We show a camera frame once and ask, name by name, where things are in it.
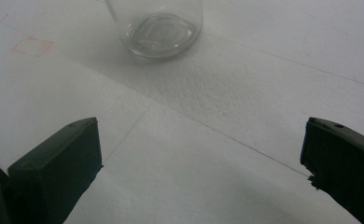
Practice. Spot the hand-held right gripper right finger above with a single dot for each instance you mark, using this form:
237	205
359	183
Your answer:
342	161

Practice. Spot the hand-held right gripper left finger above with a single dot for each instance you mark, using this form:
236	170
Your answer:
58	161

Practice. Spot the clear glass jar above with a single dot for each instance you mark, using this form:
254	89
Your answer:
161	34

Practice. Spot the white foam board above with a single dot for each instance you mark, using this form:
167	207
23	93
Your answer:
202	118

